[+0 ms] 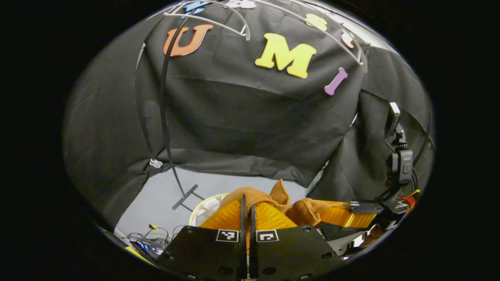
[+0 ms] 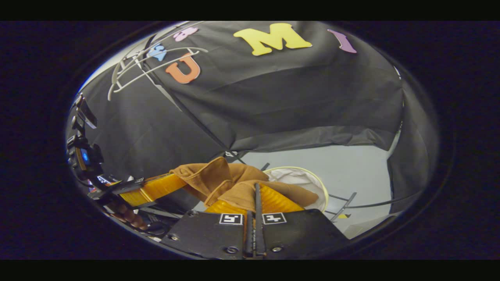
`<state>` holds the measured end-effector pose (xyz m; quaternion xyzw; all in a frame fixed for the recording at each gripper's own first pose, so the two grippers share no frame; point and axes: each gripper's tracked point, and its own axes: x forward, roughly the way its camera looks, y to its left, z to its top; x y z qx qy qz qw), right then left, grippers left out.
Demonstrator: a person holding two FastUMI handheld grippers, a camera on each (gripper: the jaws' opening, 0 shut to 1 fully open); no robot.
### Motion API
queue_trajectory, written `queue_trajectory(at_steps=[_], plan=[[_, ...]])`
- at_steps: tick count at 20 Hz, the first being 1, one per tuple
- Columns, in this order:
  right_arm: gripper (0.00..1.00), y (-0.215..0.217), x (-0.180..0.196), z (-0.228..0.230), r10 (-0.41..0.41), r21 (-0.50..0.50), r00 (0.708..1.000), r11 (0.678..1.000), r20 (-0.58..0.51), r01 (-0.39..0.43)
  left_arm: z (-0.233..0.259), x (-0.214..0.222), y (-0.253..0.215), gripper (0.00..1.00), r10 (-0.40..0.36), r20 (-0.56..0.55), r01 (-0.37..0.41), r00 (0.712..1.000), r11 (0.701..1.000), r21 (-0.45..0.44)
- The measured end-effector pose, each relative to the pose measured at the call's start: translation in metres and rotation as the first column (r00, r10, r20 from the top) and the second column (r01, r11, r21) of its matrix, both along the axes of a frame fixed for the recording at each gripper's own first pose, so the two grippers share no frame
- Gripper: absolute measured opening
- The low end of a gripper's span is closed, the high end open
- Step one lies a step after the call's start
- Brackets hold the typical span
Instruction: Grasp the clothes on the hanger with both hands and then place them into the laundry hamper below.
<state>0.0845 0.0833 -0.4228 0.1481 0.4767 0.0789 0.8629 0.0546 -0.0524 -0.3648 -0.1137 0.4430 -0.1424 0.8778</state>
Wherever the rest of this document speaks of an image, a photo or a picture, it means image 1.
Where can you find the white laundry hamper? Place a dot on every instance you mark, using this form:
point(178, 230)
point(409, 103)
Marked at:
point(203, 212)

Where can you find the black backdrop cloth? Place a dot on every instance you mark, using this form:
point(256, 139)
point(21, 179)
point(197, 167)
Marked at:
point(234, 117)

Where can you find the white clothes hanger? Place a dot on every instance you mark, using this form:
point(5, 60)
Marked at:
point(247, 35)
point(365, 64)

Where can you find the brown shirt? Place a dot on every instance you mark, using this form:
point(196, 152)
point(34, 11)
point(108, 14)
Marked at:
point(312, 210)

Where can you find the black clothes rack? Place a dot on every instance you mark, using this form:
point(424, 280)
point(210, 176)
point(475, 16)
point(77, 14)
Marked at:
point(161, 113)

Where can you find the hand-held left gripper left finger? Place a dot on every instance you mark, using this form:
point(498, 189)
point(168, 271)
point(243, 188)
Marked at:
point(203, 253)

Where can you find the black device with blue lights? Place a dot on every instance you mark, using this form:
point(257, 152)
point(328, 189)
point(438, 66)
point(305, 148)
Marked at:
point(150, 248)

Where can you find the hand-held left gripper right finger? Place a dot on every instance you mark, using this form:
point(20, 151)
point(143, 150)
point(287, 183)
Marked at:
point(297, 253)

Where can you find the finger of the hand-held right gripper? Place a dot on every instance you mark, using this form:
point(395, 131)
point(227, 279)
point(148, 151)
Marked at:
point(351, 216)

